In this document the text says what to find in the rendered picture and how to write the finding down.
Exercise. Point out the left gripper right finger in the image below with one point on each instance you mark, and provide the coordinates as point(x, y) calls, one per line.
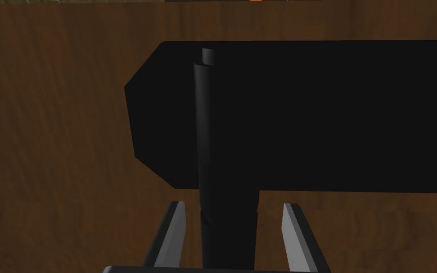
point(298, 242)

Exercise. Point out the brown wooden door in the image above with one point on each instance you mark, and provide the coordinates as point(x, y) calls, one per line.
point(51, 121)

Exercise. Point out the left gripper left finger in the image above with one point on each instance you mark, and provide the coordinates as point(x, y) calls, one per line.
point(171, 239)

